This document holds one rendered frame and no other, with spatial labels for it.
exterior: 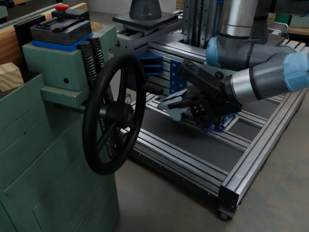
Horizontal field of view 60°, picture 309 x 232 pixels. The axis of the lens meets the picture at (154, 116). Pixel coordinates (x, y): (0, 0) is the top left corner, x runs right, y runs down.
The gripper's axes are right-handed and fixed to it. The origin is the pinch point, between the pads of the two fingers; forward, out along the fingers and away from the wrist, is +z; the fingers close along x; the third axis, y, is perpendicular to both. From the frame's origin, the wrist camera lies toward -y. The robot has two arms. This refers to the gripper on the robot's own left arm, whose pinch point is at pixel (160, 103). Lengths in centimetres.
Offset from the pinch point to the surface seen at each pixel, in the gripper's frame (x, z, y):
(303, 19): 270, -35, 73
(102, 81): -18.0, -2.8, -15.7
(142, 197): 24, 54, 59
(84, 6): 29, 27, -32
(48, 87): -14.7, 14.9, -18.4
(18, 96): -22.1, 15.5, -20.5
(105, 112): -12.8, 6.2, -7.6
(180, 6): 258, 77, 3
